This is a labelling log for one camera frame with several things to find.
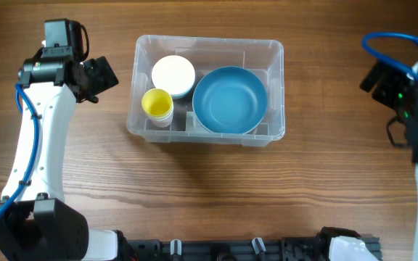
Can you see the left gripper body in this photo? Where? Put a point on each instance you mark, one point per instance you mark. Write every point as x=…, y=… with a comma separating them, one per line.
x=100, y=78

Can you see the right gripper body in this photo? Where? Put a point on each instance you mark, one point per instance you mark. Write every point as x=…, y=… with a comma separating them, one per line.
x=398, y=91

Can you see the yellow plastic cup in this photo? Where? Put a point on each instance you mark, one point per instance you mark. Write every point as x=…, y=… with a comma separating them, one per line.
x=157, y=103

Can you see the pink plastic bowl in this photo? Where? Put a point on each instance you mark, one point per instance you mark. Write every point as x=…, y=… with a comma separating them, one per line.
x=174, y=74

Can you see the dark blue plate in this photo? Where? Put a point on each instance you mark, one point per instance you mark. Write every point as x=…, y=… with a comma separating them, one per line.
x=230, y=100

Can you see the light green plastic cup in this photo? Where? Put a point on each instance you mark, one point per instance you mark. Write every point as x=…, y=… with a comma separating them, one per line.
x=167, y=117

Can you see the light blue plastic bowl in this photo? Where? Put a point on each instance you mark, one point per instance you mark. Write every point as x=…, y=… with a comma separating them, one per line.
x=182, y=94

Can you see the pink plastic cup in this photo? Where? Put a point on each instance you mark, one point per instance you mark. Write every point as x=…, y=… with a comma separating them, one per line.
x=162, y=123

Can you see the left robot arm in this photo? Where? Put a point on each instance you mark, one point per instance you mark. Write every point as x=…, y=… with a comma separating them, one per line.
x=35, y=221

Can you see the clear plastic storage bin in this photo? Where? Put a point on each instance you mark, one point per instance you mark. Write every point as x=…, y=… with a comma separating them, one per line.
x=264, y=58

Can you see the white label in bin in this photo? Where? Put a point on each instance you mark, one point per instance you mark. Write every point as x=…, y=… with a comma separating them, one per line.
x=193, y=125

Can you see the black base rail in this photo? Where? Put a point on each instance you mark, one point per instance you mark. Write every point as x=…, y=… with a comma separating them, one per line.
x=286, y=249

